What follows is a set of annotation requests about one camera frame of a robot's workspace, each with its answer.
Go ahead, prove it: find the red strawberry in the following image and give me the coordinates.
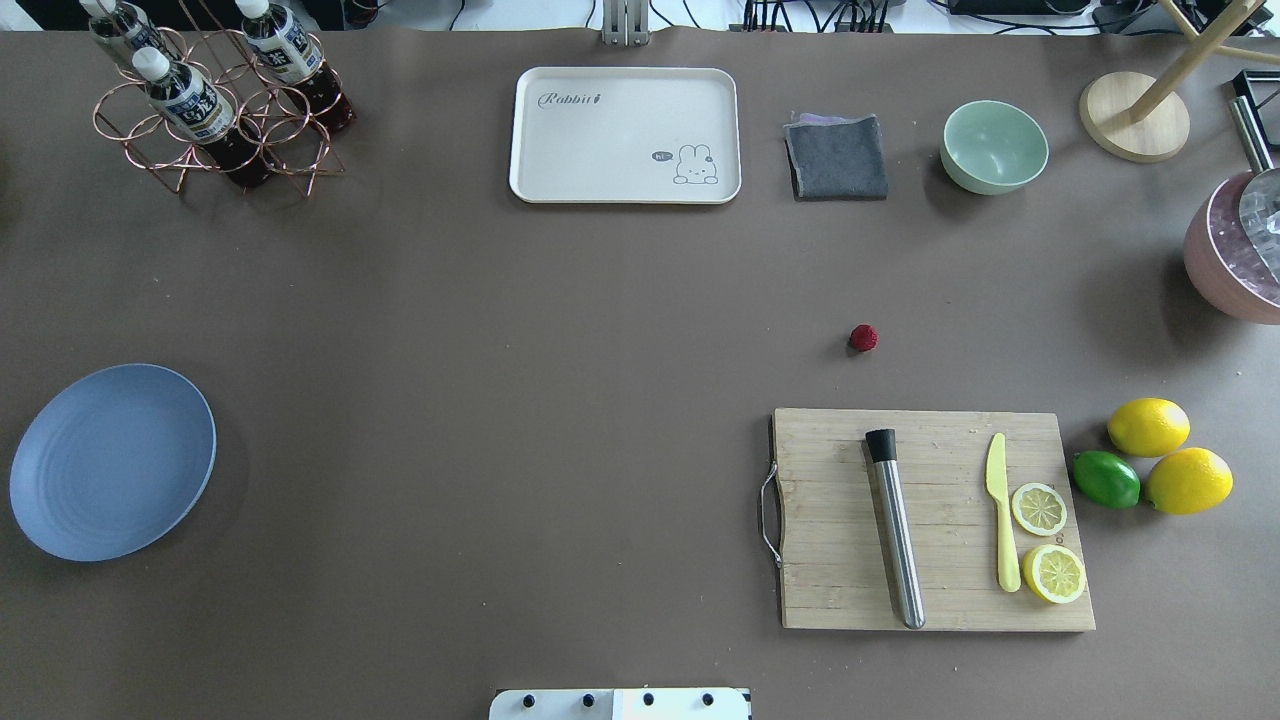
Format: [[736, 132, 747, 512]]
[[847, 324, 879, 354]]

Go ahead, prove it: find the wooden cutting board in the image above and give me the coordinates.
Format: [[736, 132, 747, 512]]
[[772, 407, 1094, 632]]

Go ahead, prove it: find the dark drink bottle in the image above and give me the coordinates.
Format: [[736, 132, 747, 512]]
[[132, 47, 273, 188], [236, 1, 355, 135], [79, 0, 173, 76]]

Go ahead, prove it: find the blue plate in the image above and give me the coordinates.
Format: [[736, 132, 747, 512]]
[[10, 363, 218, 562]]

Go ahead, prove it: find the cream rabbit tray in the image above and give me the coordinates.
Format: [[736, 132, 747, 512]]
[[508, 67, 742, 204]]

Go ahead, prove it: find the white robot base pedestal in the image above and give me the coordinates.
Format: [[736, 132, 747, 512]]
[[488, 687, 753, 719]]

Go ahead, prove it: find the wooden cup stand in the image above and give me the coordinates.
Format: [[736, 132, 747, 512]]
[[1078, 1, 1279, 163]]

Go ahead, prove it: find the yellow plastic knife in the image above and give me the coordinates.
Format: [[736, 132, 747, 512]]
[[984, 432, 1021, 593]]

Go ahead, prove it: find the metal ice scoop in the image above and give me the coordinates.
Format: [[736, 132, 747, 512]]
[[1231, 95, 1279, 281]]

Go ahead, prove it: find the pink bowl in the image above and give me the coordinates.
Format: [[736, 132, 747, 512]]
[[1183, 170, 1279, 325]]

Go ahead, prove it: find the green bowl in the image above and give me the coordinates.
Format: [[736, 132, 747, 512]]
[[940, 100, 1050, 196]]

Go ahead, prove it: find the green lime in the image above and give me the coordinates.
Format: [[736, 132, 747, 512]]
[[1071, 450, 1142, 509]]

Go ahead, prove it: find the lemon half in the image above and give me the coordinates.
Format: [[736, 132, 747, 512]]
[[1021, 544, 1085, 603], [1010, 483, 1069, 537]]

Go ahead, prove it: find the yellow lemon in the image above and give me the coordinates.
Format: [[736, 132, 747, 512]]
[[1106, 397, 1190, 457], [1146, 447, 1234, 515]]

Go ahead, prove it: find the copper wire bottle rack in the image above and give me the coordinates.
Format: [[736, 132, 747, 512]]
[[83, 1, 356, 196]]

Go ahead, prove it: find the grey folded cloth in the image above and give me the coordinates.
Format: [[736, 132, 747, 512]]
[[783, 113, 890, 200]]

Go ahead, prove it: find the steel muddler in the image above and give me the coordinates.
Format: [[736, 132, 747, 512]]
[[865, 428, 925, 630]]

